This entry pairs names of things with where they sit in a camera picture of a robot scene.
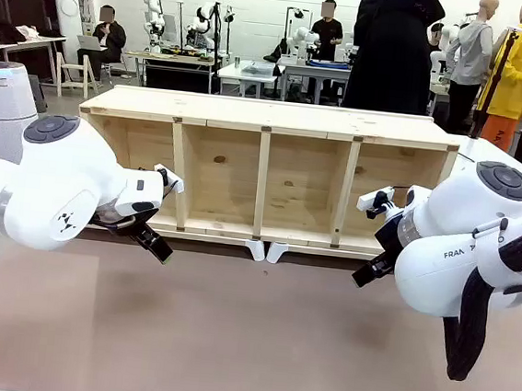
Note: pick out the mannequin in grey hoodie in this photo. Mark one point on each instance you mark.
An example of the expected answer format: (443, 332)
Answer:
(471, 54)

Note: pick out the wooden four-compartment shelf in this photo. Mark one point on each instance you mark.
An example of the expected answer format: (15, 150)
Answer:
(269, 113)

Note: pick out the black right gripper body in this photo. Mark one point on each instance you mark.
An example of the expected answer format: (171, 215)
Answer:
(388, 238)

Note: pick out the black and yellow tripod stand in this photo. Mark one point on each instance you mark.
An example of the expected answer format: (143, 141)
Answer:
(493, 84)

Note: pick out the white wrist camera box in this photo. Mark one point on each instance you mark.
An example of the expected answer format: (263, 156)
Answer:
(172, 178)
(374, 199)

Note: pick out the black light stand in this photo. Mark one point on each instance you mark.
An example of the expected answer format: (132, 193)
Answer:
(226, 26)

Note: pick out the seated person in black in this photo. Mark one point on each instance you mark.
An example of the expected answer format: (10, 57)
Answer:
(109, 40)

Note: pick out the white tower fan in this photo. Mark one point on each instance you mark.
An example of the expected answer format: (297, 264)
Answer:
(66, 6)

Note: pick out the silver laptop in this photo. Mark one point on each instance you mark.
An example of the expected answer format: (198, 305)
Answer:
(90, 42)

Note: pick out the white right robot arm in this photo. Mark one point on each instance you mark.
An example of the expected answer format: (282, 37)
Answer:
(451, 232)

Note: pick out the white side table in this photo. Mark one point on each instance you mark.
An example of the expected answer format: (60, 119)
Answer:
(492, 150)

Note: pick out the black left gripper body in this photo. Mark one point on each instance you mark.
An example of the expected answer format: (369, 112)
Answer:
(122, 223)

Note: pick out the grey work table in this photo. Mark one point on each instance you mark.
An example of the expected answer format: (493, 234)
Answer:
(315, 69)

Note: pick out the mannequin in yellow jacket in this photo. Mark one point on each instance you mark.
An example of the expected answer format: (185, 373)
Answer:
(517, 77)

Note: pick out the small white table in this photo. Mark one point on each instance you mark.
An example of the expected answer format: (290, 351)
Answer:
(247, 71)

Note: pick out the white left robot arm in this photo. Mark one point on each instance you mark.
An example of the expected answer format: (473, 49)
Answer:
(60, 171)

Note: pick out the wooden top work table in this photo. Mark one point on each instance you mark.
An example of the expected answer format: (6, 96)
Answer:
(172, 57)

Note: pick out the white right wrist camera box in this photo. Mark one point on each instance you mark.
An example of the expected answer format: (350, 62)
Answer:
(374, 199)

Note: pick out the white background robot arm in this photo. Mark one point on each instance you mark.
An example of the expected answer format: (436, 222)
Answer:
(306, 40)
(154, 19)
(441, 51)
(202, 23)

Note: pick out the standing person in black t-shirt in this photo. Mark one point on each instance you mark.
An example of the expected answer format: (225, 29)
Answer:
(326, 33)

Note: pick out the white cylindrical air purifier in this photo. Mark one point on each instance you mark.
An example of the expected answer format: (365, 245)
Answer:
(1, 106)

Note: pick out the person in black hooded coat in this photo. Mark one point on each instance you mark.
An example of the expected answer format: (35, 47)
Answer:
(390, 55)

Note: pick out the white table with clothes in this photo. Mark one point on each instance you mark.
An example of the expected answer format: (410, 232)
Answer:
(21, 40)

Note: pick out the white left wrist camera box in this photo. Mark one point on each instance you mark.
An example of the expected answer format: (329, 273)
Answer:
(172, 178)

